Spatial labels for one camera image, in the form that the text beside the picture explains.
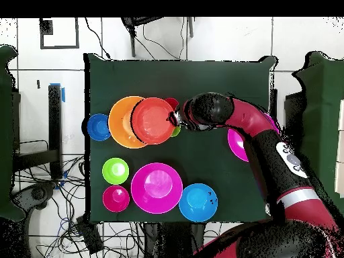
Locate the red cup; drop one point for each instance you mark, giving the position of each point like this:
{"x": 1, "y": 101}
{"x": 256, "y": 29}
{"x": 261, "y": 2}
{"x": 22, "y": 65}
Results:
{"x": 173, "y": 102}

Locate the green cup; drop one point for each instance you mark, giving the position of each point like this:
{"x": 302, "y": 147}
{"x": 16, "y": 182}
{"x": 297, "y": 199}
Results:
{"x": 176, "y": 132}

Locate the orange-red bowl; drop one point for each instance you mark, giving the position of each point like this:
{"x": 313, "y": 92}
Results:
{"x": 151, "y": 121}

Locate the large orange bowl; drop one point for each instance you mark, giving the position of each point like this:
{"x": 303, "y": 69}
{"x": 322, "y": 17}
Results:
{"x": 118, "y": 121}

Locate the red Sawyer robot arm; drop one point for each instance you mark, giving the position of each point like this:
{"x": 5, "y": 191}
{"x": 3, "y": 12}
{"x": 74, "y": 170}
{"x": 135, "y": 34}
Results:
{"x": 247, "y": 118}

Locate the dark green tablecloth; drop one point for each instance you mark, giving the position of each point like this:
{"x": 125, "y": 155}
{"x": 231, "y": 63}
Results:
{"x": 201, "y": 80}

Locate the large pink bowl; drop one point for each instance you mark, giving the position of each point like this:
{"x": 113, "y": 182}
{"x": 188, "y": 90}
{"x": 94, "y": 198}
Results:
{"x": 157, "y": 188}
{"x": 236, "y": 145}

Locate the small dark blue bowl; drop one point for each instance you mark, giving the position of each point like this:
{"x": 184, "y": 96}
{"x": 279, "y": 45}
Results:
{"x": 98, "y": 127}

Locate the small green bowl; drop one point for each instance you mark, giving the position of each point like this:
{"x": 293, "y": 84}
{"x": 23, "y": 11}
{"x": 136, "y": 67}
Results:
{"x": 115, "y": 171}

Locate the light blue bowl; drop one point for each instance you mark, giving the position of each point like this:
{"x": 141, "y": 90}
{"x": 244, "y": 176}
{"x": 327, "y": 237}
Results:
{"x": 198, "y": 203}

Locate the small crimson bowl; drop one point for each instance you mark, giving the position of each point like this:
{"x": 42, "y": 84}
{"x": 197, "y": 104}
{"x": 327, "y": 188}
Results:
{"x": 116, "y": 199}

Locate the blue tape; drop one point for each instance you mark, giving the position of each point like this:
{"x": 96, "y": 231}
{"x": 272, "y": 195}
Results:
{"x": 63, "y": 95}

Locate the black bench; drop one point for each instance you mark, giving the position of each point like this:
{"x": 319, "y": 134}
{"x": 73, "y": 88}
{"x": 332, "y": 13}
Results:
{"x": 55, "y": 121}

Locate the small black marker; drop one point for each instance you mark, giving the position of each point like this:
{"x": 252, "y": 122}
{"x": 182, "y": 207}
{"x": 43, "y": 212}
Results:
{"x": 38, "y": 84}

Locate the green-covered side table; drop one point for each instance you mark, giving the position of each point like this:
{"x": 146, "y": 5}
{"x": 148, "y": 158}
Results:
{"x": 322, "y": 107}
{"x": 5, "y": 134}

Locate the black power brick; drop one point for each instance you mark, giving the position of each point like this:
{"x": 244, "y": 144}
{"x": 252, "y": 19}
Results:
{"x": 90, "y": 236}

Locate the grey office chair base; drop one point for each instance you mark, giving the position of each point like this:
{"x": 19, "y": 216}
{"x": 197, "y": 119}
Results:
{"x": 37, "y": 193}

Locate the white boxes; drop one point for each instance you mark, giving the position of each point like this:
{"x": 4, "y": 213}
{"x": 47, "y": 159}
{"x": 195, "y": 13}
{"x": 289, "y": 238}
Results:
{"x": 340, "y": 147}

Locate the black square frame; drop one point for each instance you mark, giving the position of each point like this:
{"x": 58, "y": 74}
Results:
{"x": 46, "y": 27}

